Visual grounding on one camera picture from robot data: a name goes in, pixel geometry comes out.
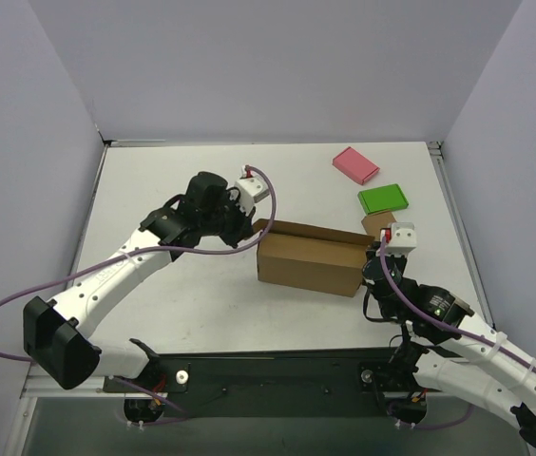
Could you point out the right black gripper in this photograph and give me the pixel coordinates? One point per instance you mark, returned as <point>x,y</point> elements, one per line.
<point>392,259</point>

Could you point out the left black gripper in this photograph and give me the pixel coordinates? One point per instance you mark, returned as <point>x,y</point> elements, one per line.
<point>238,226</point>

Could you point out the large brown cardboard box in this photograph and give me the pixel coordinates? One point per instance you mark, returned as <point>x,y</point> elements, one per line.
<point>311,258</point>

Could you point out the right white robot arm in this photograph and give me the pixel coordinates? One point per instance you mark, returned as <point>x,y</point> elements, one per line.
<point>447,346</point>

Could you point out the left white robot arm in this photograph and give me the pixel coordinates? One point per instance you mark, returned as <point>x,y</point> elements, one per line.
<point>57,332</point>

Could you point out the small brown cardboard box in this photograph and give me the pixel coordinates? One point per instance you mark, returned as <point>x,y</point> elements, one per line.
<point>374,223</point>

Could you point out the green paper box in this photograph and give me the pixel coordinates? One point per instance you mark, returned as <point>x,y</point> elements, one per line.
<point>385,198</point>

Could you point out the pink paper box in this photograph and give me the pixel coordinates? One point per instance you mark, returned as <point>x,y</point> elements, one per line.
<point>355,166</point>

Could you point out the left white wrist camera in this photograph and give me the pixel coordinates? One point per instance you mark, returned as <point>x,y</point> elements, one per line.
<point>251,190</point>

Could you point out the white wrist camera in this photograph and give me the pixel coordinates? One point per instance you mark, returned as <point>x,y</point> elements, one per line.
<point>398,239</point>
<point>251,190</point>

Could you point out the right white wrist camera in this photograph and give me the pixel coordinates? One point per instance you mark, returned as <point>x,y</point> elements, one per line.
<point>398,239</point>

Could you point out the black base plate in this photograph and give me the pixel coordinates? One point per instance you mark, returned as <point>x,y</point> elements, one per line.
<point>344,383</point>

